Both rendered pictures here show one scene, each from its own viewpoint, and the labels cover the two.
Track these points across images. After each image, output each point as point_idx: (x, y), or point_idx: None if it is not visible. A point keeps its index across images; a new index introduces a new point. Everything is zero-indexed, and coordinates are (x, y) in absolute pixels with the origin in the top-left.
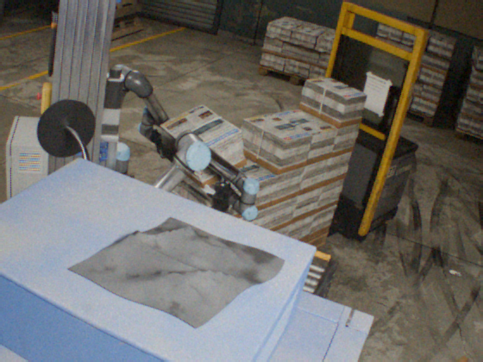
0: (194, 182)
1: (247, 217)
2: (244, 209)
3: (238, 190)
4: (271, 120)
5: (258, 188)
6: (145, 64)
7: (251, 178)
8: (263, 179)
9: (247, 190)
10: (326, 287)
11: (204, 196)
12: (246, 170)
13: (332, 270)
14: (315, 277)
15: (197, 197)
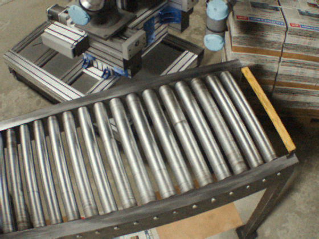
0: (238, 1)
1: (205, 44)
2: (206, 34)
3: (277, 26)
4: None
5: (306, 36)
6: None
7: (221, 1)
8: (314, 29)
9: (207, 12)
10: (241, 185)
11: (233, 16)
12: (306, 15)
13: (278, 167)
14: (250, 163)
15: (232, 15)
